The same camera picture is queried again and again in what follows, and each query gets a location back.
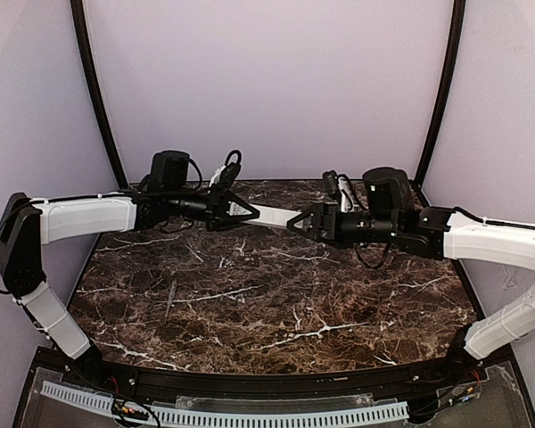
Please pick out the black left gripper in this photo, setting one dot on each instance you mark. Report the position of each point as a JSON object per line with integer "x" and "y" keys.
{"x": 215, "y": 209}

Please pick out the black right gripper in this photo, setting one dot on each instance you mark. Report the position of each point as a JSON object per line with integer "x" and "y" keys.
{"x": 328, "y": 221}

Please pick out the white remote control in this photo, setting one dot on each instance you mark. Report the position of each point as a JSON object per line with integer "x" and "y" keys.
{"x": 268, "y": 216}

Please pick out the metal tweezers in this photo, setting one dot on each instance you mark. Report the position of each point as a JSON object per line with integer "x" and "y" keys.
{"x": 170, "y": 299}

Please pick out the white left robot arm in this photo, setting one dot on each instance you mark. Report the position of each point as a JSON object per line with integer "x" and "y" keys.
{"x": 28, "y": 225}

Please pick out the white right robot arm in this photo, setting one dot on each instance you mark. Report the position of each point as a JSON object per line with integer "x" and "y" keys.
{"x": 391, "y": 217}

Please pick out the black front table rail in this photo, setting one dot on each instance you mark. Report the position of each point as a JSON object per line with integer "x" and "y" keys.
{"x": 410, "y": 381}

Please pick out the white slotted cable duct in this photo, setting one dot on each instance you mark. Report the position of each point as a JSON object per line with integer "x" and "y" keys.
{"x": 197, "y": 412}

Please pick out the black right frame post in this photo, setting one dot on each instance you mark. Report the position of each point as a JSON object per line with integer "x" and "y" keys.
{"x": 446, "y": 77}

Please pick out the black frame post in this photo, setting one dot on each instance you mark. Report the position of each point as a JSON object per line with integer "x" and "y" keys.
{"x": 446, "y": 77}
{"x": 78, "y": 12}

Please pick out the black left frame post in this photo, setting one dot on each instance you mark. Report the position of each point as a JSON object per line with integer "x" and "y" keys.
{"x": 78, "y": 12}

